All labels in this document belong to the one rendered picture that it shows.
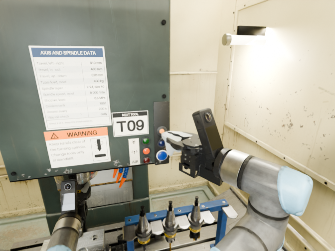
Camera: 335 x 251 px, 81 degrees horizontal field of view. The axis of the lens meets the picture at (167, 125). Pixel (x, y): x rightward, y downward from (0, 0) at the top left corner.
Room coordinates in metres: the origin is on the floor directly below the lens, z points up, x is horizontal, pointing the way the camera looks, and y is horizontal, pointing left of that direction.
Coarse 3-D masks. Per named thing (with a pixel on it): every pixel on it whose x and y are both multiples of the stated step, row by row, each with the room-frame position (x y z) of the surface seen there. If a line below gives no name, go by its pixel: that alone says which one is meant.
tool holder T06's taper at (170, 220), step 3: (168, 210) 0.62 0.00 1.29; (171, 210) 0.62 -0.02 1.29; (168, 213) 0.62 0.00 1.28; (171, 213) 0.62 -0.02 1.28; (168, 216) 0.62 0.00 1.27; (171, 216) 0.62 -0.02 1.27; (174, 216) 0.63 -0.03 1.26; (168, 219) 0.61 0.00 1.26; (171, 219) 0.61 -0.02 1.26; (174, 219) 0.62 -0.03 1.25; (165, 222) 0.63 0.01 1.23; (168, 222) 0.61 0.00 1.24; (171, 222) 0.61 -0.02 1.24; (174, 222) 0.62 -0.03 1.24; (168, 225) 0.61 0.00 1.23; (171, 225) 0.61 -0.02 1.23
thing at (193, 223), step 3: (189, 216) 0.66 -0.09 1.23; (201, 216) 0.66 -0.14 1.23; (189, 219) 0.65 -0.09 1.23; (201, 219) 0.65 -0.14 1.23; (192, 222) 0.63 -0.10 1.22; (195, 222) 0.64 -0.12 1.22; (198, 222) 0.64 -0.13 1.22; (201, 222) 0.64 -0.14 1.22; (192, 225) 0.63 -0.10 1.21; (195, 225) 0.64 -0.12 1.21; (198, 225) 0.64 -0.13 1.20; (201, 225) 0.64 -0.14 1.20
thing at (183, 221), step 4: (176, 216) 0.67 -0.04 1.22; (180, 216) 0.67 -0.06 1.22; (184, 216) 0.67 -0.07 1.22; (180, 220) 0.65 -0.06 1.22; (184, 220) 0.65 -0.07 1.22; (180, 224) 0.63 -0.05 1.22; (184, 224) 0.63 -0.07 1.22; (188, 224) 0.63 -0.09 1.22; (180, 228) 0.61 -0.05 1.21; (184, 228) 0.61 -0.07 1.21
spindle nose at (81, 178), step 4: (88, 172) 0.63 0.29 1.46; (92, 172) 0.64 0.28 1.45; (96, 172) 0.67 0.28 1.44; (56, 176) 0.60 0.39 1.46; (60, 176) 0.59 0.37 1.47; (64, 176) 0.59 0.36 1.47; (68, 176) 0.59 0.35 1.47; (72, 176) 0.60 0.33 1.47; (76, 176) 0.60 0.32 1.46; (80, 176) 0.61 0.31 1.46; (84, 176) 0.61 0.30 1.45; (88, 176) 0.62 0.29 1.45; (92, 176) 0.64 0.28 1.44; (56, 180) 0.61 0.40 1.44; (60, 180) 0.60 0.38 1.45; (80, 180) 0.61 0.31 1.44; (84, 180) 0.61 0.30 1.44; (88, 180) 0.62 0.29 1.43; (60, 184) 0.60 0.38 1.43
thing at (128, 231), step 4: (124, 228) 0.61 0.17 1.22; (128, 228) 0.61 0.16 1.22; (132, 228) 0.61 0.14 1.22; (124, 232) 0.59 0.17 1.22; (128, 232) 0.59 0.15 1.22; (132, 232) 0.59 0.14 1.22; (124, 236) 0.57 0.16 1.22; (128, 236) 0.57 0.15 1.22; (132, 236) 0.57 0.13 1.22; (136, 236) 0.57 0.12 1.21; (124, 240) 0.56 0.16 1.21; (128, 240) 0.56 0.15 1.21; (132, 240) 0.56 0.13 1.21
